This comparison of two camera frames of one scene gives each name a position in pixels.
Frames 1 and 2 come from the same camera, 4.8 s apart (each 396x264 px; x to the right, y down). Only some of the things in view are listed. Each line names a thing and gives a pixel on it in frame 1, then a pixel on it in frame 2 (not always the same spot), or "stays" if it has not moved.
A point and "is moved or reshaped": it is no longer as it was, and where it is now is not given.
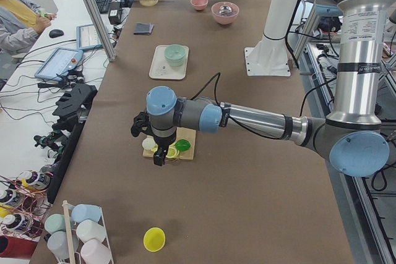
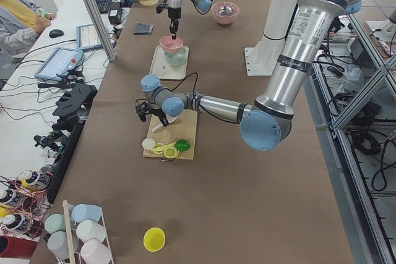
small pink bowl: [199, 3] is moved or reshaped
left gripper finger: [162, 153] → [165, 120]
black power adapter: [114, 13] stays
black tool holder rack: [73, 114] stays
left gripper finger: [158, 156] → [162, 119]
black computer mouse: [55, 33] stays
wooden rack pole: [71, 252] stays
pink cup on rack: [93, 251] stays
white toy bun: [148, 143] stays
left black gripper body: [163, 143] → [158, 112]
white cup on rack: [88, 230] stays
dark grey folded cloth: [143, 29] stays
